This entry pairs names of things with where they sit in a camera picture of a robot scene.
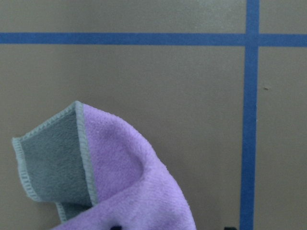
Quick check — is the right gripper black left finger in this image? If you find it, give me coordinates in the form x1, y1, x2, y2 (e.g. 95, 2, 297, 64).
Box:
110, 226, 122, 230

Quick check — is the purple grey cloth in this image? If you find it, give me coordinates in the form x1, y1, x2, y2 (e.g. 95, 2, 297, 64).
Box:
12, 101, 196, 230

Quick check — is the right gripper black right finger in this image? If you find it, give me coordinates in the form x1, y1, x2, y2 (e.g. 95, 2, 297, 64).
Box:
224, 226, 236, 230

